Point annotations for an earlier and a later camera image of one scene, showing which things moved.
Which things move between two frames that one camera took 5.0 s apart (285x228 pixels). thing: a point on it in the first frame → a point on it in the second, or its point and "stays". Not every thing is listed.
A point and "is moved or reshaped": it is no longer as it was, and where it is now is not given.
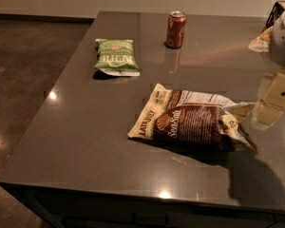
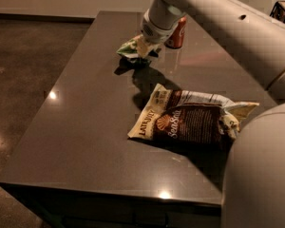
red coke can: x=176 y=28 stays
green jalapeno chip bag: x=116 y=57 is moved or reshaped
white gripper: x=283 y=40 → x=156 y=32
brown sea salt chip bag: x=193 y=121 stays
